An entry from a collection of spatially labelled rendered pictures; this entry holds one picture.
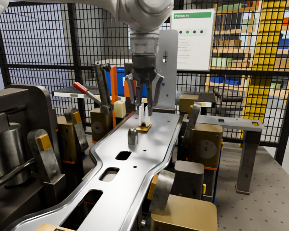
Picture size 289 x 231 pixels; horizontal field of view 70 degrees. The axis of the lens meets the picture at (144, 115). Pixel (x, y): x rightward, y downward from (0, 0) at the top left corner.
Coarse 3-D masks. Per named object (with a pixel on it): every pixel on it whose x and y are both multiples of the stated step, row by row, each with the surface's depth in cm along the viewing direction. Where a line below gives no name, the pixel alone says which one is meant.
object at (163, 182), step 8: (160, 176) 28; (168, 176) 28; (152, 184) 29; (160, 184) 28; (168, 184) 28; (152, 192) 29; (160, 192) 28; (168, 192) 28; (152, 200) 29; (160, 200) 28; (152, 208) 29; (160, 208) 29; (144, 224) 30
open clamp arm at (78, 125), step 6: (72, 108) 57; (66, 114) 57; (72, 114) 57; (78, 114) 58; (66, 120) 57; (72, 120) 57; (78, 120) 58; (78, 126) 59; (78, 132) 59; (84, 132) 61; (78, 138) 58; (84, 138) 61; (78, 144) 59; (84, 144) 60; (78, 150) 59; (84, 150) 60
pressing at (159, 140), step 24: (144, 120) 80; (168, 120) 80; (96, 144) 60; (120, 144) 60; (144, 144) 60; (168, 144) 60; (96, 168) 48; (120, 168) 48; (144, 168) 48; (72, 192) 40; (120, 192) 40; (144, 192) 41; (24, 216) 34; (48, 216) 35; (96, 216) 35; (120, 216) 35
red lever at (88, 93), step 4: (76, 84) 74; (80, 84) 75; (80, 88) 74; (84, 88) 74; (84, 92) 74; (88, 92) 74; (88, 96) 75; (92, 96) 74; (96, 100) 74; (100, 100) 75; (100, 104) 74
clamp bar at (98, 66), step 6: (96, 66) 69; (102, 66) 69; (108, 66) 69; (96, 72) 70; (102, 72) 72; (96, 78) 70; (102, 78) 70; (102, 84) 70; (102, 90) 71; (108, 90) 74; (102, 96) 72; (108, 96) 74; (102, 102) 72; (108, 102) 75
